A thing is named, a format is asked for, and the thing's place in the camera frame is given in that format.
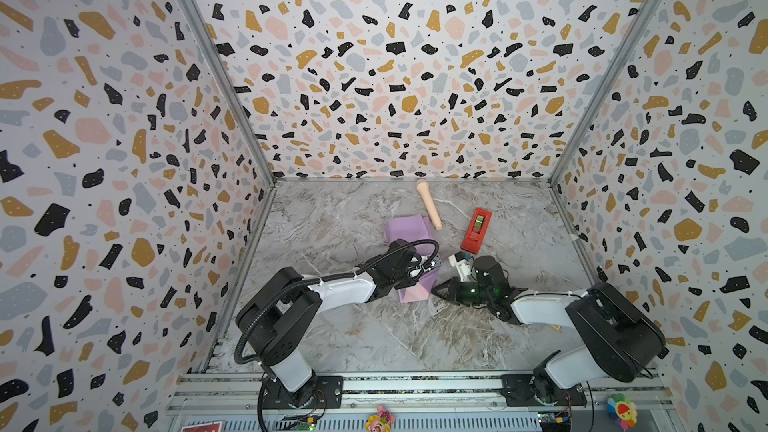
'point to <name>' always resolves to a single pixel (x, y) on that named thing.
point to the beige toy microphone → (434, 214)
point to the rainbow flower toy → (622, 411)
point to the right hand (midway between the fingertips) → (429, 286)
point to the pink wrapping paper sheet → (417, 229)
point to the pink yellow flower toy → (380, 422)
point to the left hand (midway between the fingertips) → (412, 254)
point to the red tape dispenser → (476, 230)
